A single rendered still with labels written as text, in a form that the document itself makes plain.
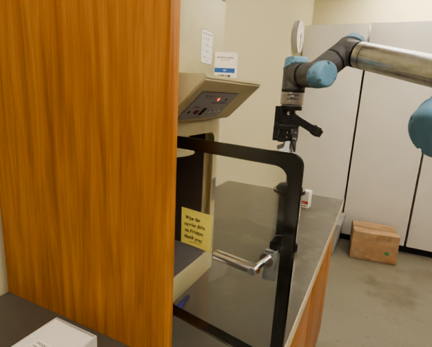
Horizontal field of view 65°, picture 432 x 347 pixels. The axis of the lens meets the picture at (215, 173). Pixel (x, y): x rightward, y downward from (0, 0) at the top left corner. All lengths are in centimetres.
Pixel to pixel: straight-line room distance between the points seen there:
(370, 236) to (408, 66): 265
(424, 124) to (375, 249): 280
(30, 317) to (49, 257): 15
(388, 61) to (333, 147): 274
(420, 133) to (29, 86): 84
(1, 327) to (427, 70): 115
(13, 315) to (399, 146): 337
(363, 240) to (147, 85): 312
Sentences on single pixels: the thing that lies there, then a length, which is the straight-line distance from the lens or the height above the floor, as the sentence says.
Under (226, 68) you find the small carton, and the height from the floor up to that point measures 153.
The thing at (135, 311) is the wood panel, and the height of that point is 103.
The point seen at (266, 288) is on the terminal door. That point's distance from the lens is 63.
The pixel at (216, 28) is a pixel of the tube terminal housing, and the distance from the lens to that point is 94.
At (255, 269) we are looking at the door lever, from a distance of 57.
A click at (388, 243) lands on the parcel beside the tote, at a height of 21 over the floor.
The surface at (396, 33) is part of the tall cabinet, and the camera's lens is 373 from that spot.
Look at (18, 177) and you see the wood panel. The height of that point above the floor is 126.
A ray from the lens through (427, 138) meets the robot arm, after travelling 85.
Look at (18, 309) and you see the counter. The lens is 101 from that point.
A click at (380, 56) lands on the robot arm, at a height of 159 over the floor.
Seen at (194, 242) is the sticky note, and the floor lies 118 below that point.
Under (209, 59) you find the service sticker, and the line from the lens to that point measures 90.
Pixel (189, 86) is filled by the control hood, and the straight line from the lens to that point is 66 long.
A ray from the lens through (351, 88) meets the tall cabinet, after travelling 369.
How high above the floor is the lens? 148
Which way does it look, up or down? 13 degrees down
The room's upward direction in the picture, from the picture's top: 3 degrees clockwise
